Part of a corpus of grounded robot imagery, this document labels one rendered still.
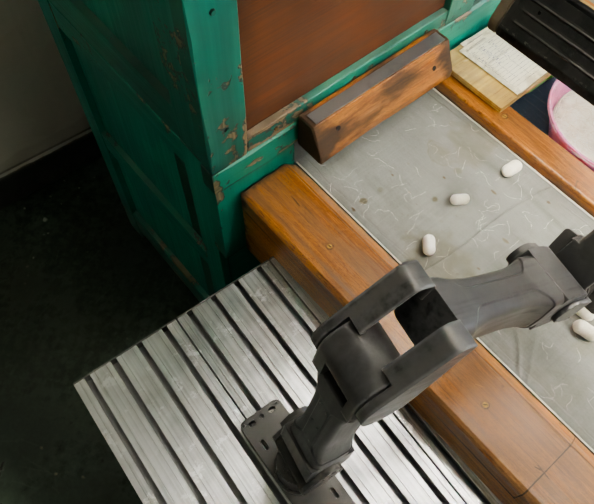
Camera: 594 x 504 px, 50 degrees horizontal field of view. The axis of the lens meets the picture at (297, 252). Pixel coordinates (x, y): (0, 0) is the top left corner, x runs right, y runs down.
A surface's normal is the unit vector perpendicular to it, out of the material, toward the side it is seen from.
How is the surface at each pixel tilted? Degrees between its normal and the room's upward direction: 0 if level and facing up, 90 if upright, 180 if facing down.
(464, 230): 0
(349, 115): 67
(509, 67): 0
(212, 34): 90
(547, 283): 31
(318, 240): 0
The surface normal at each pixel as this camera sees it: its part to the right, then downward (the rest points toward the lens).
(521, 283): 0.46, -0.62
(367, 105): 0.60, 0.44
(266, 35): 0.65, 0.68
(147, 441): 0.02, -0.47
